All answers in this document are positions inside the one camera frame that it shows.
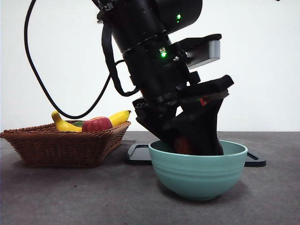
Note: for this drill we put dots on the green fruit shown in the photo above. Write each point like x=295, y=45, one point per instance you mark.
x=78, y=123

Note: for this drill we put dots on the dark purple plum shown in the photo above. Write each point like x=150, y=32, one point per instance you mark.
x=182, y=145

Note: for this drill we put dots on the black rectangular tray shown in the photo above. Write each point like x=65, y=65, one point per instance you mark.
x=138, y=155

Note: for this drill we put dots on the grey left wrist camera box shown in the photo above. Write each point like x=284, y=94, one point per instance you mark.
x=208, y=52

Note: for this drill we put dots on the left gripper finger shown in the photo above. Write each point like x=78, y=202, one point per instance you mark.
x=204, y=131
x=159, y=129

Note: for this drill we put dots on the brown wicker basket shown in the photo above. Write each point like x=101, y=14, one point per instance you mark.
x=61, y=150

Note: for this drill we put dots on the red apple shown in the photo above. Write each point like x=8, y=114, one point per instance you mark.
x=97, y=124

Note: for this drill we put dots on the yellow banana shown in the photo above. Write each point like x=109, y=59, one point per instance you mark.
x=64, y=125

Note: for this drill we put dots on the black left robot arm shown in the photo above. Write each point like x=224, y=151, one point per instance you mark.
x=145, y=47

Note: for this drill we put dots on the teal ribbed bowl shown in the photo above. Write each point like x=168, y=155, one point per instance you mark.
x=198, y=175

